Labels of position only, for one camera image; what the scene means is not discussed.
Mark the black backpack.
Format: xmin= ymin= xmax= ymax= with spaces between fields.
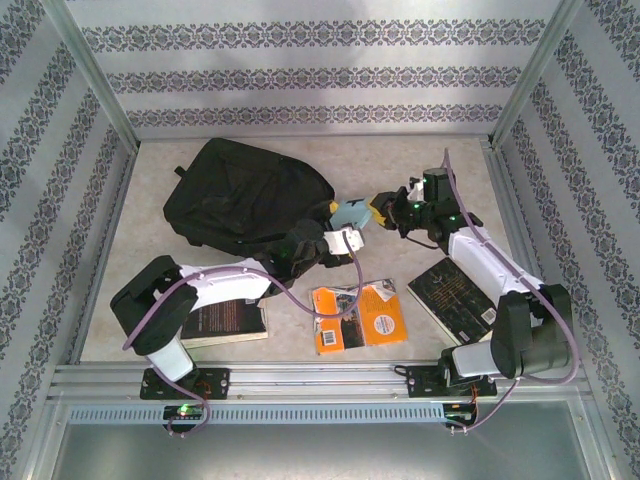
xmin=163 ymin=138 xmax=337 ymax=261

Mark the black book with gold print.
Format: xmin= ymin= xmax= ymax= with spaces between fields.
xmin=407 ymin=257 xmax=499 ymax=346

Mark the orange paperback book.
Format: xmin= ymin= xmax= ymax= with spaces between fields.
xmin=312 ymin=278 xmax=407 ymax=356

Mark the black paperback book with barcode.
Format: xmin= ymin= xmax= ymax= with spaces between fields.
xmin=180 ymin=297 xmax=270 ymax=350

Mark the grey metal panel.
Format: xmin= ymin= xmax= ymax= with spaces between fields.
xmin=47 ymin=422 xmax=609 ymax=480

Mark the left controller board with LED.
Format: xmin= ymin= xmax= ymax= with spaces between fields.
xmin=163 ymin=404 xmax=206 ymax=421

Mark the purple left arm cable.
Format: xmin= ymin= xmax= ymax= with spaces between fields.
xmin=122 ymin=238 xmax=364 ymax=440

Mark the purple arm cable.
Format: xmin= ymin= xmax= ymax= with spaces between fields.
xmin=122 ymin=238 xmax=364 ymax=440
xmin=443 ymin=147 xmax=581 ymax=435

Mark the aluminium back rail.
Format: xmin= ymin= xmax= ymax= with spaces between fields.
xmin=133 ymin=130 xmax=497 ymax=142

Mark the aluminium side rail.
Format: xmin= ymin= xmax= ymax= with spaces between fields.
xmin=480 ymin=138 xmax=570 ymax=360
xmin=69 ymin=144 xmax=139 ymax=364

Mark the aluminium mounting rail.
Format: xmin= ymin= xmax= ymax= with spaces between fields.
xmin=47 ymin=362 xmax=589 ymax=401

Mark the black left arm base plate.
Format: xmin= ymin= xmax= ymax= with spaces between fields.
xmin=139 ymin=367 xmax=232 ymax=401

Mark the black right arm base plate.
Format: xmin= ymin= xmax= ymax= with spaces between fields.
xmin=405 ymin=364 xmax=497 ymax=400

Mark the grey slotted cable duct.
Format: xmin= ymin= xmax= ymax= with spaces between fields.
xmin=67 ymin=402 xmax=576 ymax=424

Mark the aluminium frame post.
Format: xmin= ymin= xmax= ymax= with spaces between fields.
xmin=39 ymin=0 xmax=140 ymax=149
xmin=491 ymin=0 xmax=585 ymax=149

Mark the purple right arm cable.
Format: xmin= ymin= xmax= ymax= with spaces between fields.
xmin=443 ymin=147 xmax=581 ymax=435

